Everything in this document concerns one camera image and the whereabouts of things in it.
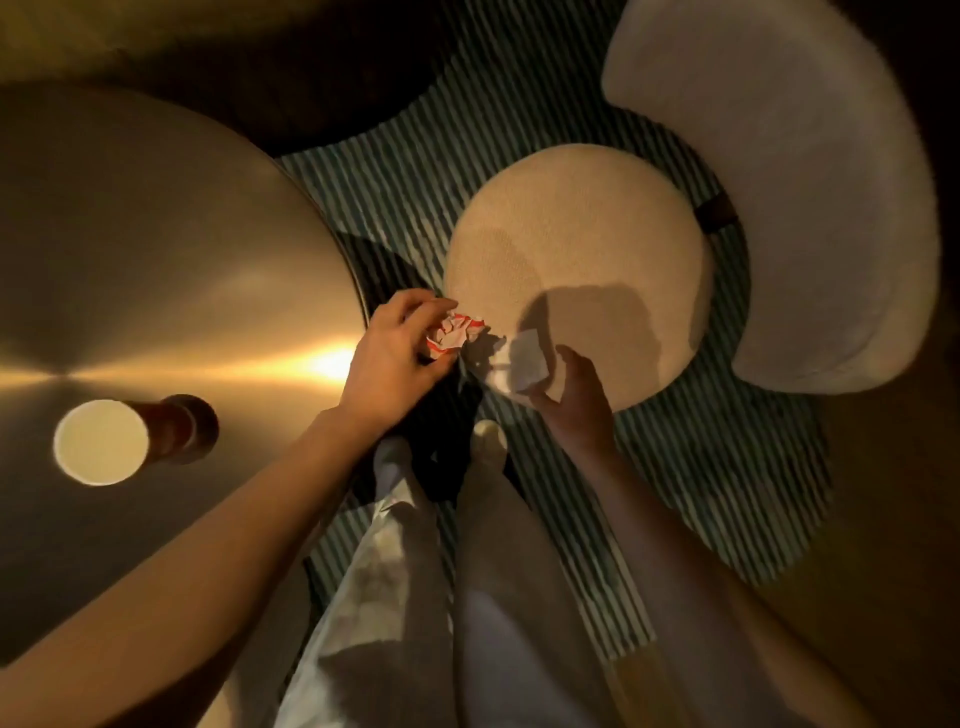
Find person's white trousers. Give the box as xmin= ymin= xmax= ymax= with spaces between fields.
xmin=273 ymin=457 xmax=624 ymax=728

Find person's left forearm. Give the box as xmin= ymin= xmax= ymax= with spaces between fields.
xmin=0 ymin=408 xmax=376 ymax=728

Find person's white shoe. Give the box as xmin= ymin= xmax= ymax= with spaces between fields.
xmin=470 ymin=419 xmax=510 ymax=468
xmin=373 ymin=436 xmax=415 ymax=485

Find person's left hand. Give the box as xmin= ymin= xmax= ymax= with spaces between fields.
xmin=335 ymin=288 xmax=460 ymax=440

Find person's right forearm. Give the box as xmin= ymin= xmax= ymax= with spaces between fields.
xmin=584 ymin=449 xmax=879 ymax=728

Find white boucle armchair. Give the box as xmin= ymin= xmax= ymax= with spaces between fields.
xmin=442 ymin=0 xmax=943 ymax=414

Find white napkin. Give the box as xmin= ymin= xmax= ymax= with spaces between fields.
xmin=508 ymin=328 xmax=554 ymax=397

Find person's right hand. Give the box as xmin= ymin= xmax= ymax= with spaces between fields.
xmin=524 ymin=344 xmax=620 ymax=466

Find striped blue-green rug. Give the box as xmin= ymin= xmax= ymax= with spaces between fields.
xmin=277 ymin=0 xmax=834 ymax=661

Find round brass coffee table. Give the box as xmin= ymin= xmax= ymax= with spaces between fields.
xmin=0 ymin=82 xmax=369 ymax=669

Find red white wrapper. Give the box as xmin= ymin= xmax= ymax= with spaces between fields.
xmin=425 ymin=313 xmax=487 ymax=361

